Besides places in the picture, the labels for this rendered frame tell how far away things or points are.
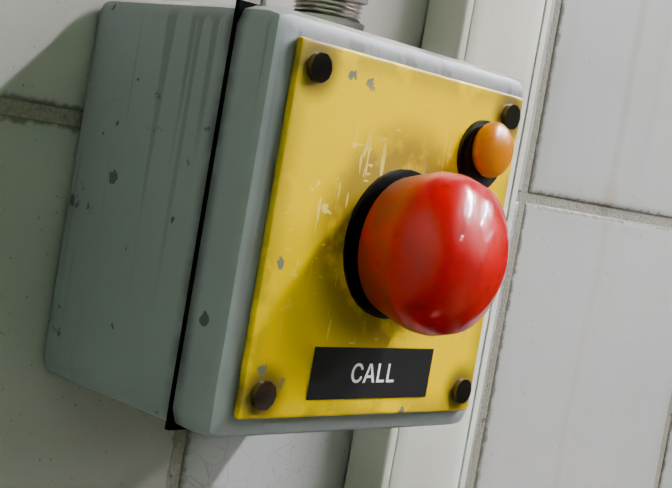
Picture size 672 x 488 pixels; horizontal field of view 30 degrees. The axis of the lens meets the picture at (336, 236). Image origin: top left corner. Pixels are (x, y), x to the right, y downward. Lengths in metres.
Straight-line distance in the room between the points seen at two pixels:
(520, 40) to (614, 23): 0.09
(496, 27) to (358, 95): 0.14
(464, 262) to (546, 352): 0.23
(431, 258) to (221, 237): 0.05
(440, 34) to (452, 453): 0.15
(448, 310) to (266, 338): 0.04
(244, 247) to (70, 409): 0.09
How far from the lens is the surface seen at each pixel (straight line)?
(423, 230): 0.29
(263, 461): 0.41
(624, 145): 0.54
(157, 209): 0.30
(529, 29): 0.45
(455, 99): 0.33
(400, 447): 0.43
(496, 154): 0.33
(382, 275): 0.29
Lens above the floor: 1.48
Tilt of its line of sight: 3 degrees down
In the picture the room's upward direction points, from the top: 10 degrees clockwise
